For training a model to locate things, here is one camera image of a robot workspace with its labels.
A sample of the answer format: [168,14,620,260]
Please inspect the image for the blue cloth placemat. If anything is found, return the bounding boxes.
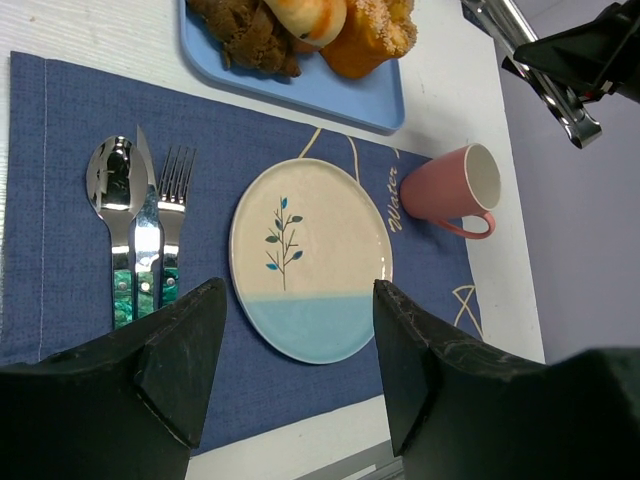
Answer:
[0,50,485,456]

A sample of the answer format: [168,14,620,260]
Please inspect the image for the fork with green handle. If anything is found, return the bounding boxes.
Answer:
[158,146,197,307]

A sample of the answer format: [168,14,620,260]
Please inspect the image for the light blue plastic tray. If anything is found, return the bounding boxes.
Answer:
[177,1,406,134]

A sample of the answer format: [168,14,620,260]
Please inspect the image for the brown chocolate croissant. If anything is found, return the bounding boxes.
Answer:
[186,0,301,78]

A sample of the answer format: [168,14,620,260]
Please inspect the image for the pink ceramic mug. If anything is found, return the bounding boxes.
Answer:
[399,143,501,240]

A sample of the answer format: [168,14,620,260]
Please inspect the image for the spoon with green handle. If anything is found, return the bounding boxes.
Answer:
[86,136,133,329]

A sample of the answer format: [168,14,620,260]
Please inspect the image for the knife with green handle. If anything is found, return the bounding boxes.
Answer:
[134,126,161,319]

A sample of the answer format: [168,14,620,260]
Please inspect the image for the round orange striped bun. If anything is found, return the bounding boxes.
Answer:
[265,0,347,47]

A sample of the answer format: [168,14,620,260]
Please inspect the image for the sugared orange muffin bread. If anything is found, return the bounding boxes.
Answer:
[320,0,417,79]

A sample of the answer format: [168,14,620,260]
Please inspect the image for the metal serving tongs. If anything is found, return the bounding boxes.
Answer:
[462,0,602,149]

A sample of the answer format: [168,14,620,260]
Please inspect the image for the cream and blue plate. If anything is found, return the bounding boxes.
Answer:
[229,158,393,365]

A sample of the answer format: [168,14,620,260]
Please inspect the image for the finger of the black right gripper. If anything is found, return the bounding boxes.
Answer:
[502,1,639,103]

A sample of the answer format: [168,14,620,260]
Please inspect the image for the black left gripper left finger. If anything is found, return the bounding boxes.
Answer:
[1,278,227,479]

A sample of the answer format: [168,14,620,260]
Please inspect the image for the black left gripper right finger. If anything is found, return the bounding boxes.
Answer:
[373,280,639,479]

